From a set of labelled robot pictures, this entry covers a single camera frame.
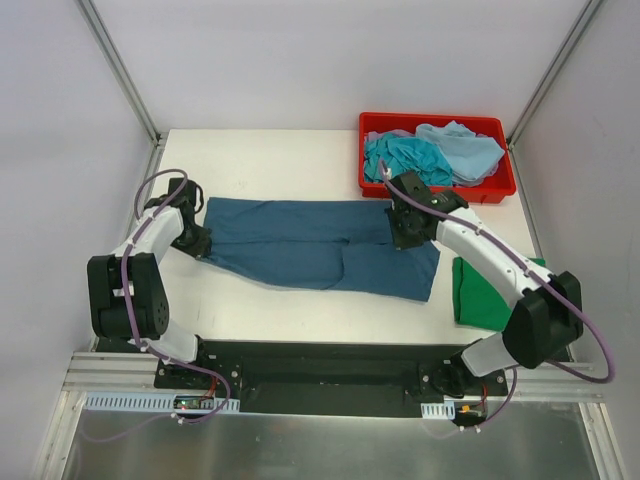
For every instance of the horizontal aluminium rail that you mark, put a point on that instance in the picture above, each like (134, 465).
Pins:
(135, 373)

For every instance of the slotted cable duct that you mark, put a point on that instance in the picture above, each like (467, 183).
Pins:
(438, 411)
(159, 403)

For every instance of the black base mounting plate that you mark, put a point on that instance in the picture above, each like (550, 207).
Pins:
(324, 379)

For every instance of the right aluminium frame post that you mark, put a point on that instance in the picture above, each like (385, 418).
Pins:
(577, 31)

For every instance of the red plastic bin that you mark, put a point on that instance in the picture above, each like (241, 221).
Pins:
(492, 190)

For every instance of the light blue crumpled t shirt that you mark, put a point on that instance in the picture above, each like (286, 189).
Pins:
(472, 157)

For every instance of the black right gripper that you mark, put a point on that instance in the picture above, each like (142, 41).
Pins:
(407, 232)

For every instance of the left slotted cable duct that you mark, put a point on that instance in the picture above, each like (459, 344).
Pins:
(159, 403)

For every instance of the dark blue t shirt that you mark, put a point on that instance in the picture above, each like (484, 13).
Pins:
(318, 245)

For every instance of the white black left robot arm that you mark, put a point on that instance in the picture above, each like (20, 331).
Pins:
(127, 298)

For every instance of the teal crumpled t shirt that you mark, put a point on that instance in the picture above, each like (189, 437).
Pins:
(406, 154)

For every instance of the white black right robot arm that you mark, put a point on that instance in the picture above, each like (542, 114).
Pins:
(544, 306)

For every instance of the left aluminium frame post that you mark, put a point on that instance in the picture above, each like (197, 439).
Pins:
(118, 68)

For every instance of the aluminium frame post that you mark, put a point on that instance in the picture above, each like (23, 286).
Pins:
(118, 68)
(577, 31)

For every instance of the folded green t shirt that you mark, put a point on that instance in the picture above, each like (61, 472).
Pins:
(476, 303)

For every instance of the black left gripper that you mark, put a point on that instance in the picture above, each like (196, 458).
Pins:
(198, 242)

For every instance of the right slotted cable duct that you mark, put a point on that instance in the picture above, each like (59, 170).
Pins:
(438, 411)

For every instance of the lavender crumpled t shirt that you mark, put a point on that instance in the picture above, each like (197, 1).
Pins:
(375, 135)

